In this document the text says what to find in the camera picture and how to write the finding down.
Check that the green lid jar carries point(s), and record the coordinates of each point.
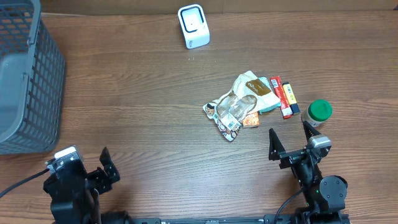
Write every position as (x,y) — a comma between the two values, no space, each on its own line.
(317,112)

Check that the white barcode scanner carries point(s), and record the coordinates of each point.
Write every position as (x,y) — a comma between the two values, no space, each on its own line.
(194,26)

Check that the yellow marker pen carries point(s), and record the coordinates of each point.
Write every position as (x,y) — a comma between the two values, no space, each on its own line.
(291,98)

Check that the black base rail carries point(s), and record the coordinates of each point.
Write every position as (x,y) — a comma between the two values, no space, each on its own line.
(211,220)

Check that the teal tissue packet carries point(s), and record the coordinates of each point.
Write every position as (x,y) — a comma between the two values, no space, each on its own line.
(273,104)

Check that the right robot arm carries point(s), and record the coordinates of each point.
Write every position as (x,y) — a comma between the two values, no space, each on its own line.
(324,196)

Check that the orange snack packet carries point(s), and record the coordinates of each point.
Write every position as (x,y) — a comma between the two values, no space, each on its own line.
(251,120)

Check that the grey plastic mesh basket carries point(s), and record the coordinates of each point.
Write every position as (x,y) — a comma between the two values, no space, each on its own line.
(33,73)

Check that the beige snack bag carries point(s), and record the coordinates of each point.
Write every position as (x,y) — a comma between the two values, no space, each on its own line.
(247,95)

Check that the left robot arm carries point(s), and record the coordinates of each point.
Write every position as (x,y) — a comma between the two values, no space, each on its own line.
(84,208)

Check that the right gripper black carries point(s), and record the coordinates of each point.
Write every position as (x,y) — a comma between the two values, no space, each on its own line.
(290,157)

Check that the red candy stick packet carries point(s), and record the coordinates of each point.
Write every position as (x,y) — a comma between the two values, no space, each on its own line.
(279,91)

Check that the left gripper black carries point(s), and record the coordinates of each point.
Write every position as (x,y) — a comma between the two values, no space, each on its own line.
(94,177)

